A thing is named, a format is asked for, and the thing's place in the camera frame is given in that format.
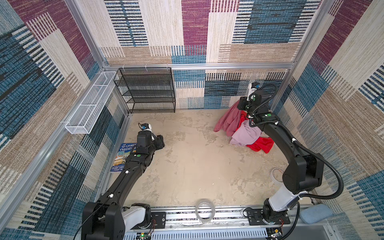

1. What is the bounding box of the dark pink cloth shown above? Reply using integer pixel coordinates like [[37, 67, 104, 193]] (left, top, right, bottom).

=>
[[214, 100, 247, 137]]

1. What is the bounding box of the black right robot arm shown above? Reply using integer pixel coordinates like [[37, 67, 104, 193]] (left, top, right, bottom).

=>
[[238, 88, 344, 225]]

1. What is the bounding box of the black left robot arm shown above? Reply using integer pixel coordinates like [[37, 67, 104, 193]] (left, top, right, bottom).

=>
[[79, 130, 165, 240]]

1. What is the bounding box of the light lilac cloth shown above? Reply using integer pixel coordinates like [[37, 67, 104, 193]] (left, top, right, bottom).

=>
[[230, 120, 262, 147]]

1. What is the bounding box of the red cloth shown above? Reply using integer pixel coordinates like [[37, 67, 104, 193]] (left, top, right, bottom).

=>
[[236, 113, 275, 154]]

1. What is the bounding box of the treehouse children's book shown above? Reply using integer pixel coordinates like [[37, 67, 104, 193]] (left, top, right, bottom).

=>
[[110, 143, 136, 173]]

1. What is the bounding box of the white tape roll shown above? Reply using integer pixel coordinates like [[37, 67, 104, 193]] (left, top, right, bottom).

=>
[[270, 168, 284, 186]]

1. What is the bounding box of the clear tape roll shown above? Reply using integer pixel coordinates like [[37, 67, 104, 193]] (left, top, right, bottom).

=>
[[195, 199, 216, 225]]

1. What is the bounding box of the blue grey sponge pad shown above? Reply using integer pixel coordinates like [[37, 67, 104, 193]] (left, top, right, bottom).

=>
[[300, 204, 333, 225]]

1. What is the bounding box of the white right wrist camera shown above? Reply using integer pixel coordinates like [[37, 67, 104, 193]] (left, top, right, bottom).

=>
[[247, 82, 260, 101]]

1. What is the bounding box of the black wire mesh shelf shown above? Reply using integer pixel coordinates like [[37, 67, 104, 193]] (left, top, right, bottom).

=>
[[115, 67, 176, 114]]

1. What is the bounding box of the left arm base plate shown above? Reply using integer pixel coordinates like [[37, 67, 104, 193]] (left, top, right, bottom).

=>
[[148, 212, 167, 230]]

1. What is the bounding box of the white wire mesh basket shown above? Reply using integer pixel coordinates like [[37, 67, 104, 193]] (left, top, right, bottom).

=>
[[65, 72, 117, 135]]

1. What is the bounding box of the aluminium front rail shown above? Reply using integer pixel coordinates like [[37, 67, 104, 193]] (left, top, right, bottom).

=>
[[119, 204, 337, 240]]

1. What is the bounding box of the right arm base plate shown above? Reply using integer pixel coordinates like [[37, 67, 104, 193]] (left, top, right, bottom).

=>
[[243, 208, 291, 226]]

